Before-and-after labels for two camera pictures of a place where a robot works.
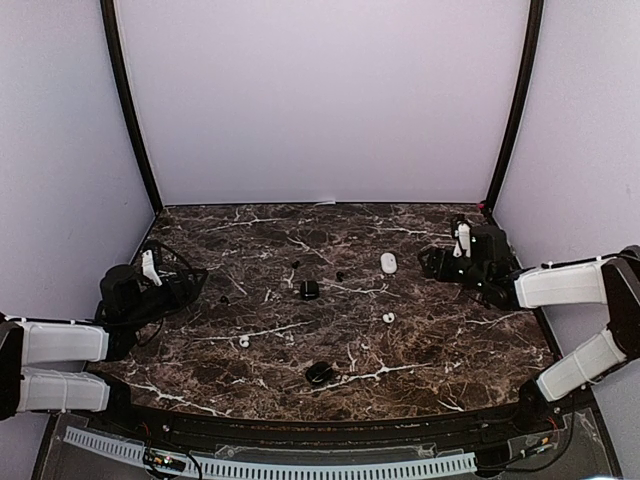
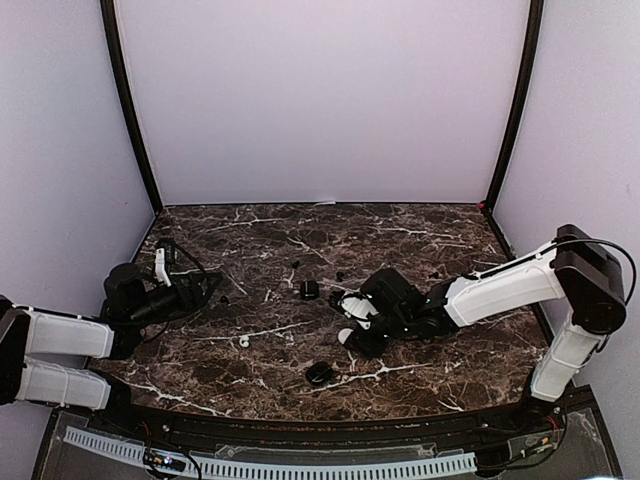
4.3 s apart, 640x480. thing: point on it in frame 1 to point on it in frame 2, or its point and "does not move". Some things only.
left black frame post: [110, 27] does not move
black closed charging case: [319, 373] does not move
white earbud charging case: [388, 262] to [344, 334]
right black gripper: [438, 254] to [363, 345]
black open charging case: [309, 289] does not move
